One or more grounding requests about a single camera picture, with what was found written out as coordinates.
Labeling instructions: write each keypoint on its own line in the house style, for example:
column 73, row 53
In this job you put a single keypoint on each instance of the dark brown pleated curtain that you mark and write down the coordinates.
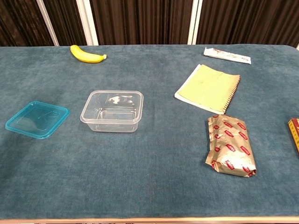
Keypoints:
column 144, row 21

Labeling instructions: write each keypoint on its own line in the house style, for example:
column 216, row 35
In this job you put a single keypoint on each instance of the red yellow printed box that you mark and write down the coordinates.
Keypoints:
column 295, row 133

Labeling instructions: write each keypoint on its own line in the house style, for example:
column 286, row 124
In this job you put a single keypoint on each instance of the yellow banana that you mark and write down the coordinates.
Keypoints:
column 86, row 57

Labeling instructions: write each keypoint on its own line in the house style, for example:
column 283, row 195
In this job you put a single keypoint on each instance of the teal table cloth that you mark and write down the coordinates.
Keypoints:
column 144, row 168

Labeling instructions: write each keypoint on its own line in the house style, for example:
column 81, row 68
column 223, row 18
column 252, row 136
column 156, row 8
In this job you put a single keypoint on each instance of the white toothpaste tube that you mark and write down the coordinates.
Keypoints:
column 226, row 56

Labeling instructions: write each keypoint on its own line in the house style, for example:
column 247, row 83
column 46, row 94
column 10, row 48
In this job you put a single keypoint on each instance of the blue plastic lid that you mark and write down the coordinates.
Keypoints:
column 39, row 121

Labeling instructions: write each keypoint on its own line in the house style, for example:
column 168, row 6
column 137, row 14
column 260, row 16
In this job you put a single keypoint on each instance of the spiral-bound notebook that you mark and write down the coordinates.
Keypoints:
column 208, row 89

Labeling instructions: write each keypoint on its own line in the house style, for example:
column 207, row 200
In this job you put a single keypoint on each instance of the gold red foil snack pack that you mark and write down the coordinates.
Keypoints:
column 231, row 147

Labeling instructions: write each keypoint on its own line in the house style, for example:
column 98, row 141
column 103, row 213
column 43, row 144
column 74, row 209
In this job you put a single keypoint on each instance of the white partition post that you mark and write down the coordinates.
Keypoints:
column 88, row 23
column 47, row 23
column 195, row 23
column 297, row 45

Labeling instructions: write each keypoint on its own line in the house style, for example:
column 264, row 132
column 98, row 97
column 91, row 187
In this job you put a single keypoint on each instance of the clear plastic container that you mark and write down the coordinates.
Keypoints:
column 112, row 114

